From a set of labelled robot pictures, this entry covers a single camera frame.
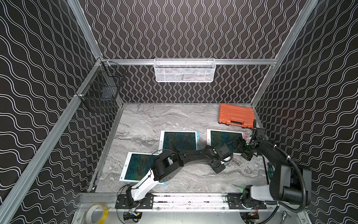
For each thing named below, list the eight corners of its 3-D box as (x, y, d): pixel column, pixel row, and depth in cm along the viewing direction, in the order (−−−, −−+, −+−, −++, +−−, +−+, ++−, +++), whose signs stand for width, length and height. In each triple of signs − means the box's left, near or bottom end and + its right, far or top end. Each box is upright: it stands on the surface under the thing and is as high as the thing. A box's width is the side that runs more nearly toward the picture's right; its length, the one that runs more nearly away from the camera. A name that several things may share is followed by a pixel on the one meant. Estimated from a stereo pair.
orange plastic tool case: (218, 125, 109) (220, 120, 104) (218, 108, 120) (220, 103, 115) (253, 130, 106) (257, 125, 101) (250, 112, 118) (253, 107, 113)
